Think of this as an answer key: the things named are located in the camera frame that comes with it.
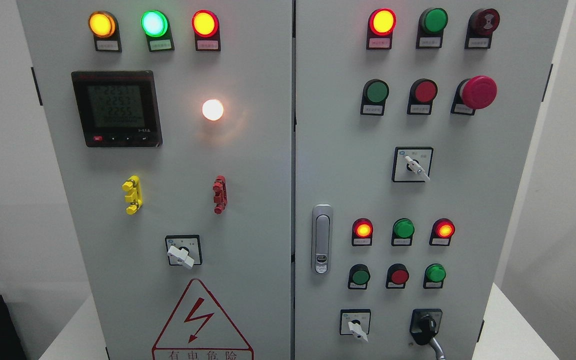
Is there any black knob selector switch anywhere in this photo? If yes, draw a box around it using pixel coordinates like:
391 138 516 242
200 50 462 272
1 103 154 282
409 309 443 346

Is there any red terminal connector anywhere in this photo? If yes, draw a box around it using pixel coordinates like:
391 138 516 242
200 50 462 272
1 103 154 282
212 175 227 215

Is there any red indicator light middle left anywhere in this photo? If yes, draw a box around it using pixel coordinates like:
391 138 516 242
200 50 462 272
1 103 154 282
350 218 373 247

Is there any white glowing lamp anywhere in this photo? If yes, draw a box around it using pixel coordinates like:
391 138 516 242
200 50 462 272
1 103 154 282
201 98 225 122

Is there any green push button lower left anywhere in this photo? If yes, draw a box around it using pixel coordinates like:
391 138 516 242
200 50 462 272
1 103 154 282
347 263 371 290

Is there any green push button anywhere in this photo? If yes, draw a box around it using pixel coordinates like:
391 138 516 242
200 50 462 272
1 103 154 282
423 263 447 289
347 263 371 290
359 79 390 116

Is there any green push button upper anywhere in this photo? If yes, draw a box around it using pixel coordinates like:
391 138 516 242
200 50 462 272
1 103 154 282
359 79 390 116

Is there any green indicator light middle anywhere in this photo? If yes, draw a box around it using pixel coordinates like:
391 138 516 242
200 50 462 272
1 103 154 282
391 218 415 247

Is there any grey cabinet left door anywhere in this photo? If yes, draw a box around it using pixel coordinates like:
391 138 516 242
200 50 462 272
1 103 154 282
17 0 293 360

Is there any grey cabinet door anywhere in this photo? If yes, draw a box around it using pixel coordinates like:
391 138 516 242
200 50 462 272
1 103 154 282
17 0 293 360
294 0 569 360

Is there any grey cabinet right door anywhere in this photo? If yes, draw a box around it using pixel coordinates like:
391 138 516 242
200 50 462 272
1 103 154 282
294 0 569 360

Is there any red push button lower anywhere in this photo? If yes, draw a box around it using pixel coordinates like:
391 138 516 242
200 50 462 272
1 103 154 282
385 263 410 289

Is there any red push button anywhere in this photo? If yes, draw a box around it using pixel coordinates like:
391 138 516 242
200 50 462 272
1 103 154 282
406 78 438 116
385 263 410 289

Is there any yellow terminal connector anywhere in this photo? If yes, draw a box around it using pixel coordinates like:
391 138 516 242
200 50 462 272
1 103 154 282
121 175 143 215

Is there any red push button upper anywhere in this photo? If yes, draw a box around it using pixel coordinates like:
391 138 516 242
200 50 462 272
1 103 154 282
406 78 438 116

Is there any red indicator light middle right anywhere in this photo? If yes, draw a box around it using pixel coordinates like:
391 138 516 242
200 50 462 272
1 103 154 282
429 218 456 247

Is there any green push button lower right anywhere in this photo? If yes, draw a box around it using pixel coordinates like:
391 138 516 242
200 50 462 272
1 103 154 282
423 263 447 289

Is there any red warning triangle sticker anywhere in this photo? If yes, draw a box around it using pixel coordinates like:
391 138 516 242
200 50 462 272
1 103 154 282
151 278 255 360

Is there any red ringed indicator light left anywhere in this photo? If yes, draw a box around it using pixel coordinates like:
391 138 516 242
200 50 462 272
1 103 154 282
192 9 221 51

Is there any red indicator light right top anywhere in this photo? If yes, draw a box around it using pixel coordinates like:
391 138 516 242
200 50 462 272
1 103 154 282
365 7 397 50

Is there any digital power meter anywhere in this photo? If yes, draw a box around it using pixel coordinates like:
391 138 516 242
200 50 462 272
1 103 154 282
71 70 163 148

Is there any green lit indicator light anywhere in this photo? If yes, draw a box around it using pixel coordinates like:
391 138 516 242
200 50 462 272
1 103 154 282
141 9 175 52

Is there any red emergency stop button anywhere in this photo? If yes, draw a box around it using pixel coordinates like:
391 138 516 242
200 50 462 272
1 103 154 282
450 75 498 116

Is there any green indicator light right top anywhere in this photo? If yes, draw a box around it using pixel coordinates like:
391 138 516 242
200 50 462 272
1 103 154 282
416 7 448 49

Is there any yellow indicator light top left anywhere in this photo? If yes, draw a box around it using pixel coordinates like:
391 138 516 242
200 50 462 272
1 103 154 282
87 11 122 53

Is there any dark red buzzer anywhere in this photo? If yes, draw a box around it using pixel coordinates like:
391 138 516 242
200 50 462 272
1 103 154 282
464 8 501 50

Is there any silver door handle lock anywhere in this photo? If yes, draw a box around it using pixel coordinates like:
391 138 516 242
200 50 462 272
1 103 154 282
311 203 334 275

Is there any white selector switch upper right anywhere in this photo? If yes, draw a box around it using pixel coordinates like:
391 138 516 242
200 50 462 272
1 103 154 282
391 146 434 183

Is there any white selector switch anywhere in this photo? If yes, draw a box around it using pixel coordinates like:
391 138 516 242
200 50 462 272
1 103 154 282
391 146 434 183
339 309 371 343

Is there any white selector switch left door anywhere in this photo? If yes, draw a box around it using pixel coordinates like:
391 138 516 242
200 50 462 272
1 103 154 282
165 234 202 270

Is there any white selector switch lower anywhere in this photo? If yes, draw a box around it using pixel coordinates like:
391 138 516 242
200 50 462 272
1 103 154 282
339 309 371 343

